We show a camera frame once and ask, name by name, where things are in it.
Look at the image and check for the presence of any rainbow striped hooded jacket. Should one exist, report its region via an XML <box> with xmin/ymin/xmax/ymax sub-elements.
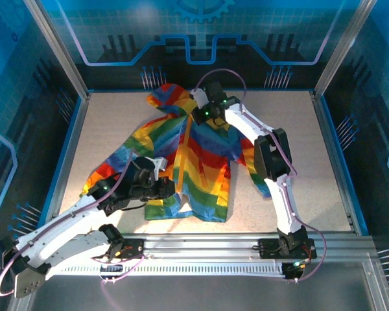
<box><xmin>79</xmin><ymin>82</ymin><xmax>273</xmax><ymax>224</ymax></box>

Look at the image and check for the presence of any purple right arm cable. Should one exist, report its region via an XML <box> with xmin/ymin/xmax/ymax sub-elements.
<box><xmin>194</xmin><ymin>68</ymin><xmax>327</xmax><ymax>284</ymax></box>

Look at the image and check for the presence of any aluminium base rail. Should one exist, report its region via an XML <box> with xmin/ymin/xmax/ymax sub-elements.
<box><xmin>121</xmin><ymin>232</ymin><xmax>377</xmax><ymax>263</ymax></box>

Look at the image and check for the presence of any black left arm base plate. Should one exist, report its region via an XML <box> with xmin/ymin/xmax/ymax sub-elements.
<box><xmin>93</xmin><ymin>236</ymin><xmax>144</xmax><ymax>263</ymax></box>

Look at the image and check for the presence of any white slotted cable duct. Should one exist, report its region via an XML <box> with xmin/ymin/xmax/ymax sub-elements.
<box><xmin>51</xmin><ymin>261</ymin><xmax>286</xmax><ymax>278</ymax></box>

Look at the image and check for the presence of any aluminium table side rail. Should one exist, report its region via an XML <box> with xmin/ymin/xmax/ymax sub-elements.
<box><xmin>40</xmin><ymin>95</ymin><xmax>91</xmax><ymax>227</ymax></box>
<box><xmin>309</xmin><ymin>90</ymin><xmax>369</xmax><ymax>236</ymax></box>

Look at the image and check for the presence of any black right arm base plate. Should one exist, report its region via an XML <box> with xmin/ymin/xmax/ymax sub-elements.
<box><xmin>257</xmin><ymin>238</ymin><xmax>318</xmax><ymax>260</ymax></box>

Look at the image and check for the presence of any aluminium frame post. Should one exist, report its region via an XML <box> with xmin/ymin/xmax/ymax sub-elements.
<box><xmin>312</xmin><ymin>0</ymin><xmax>379</xmax><ymax>98</ymax></box>
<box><xmin>23</xmin><ymin>0</ymin><xmax>92</xmax><ymax>100</ymax></box>

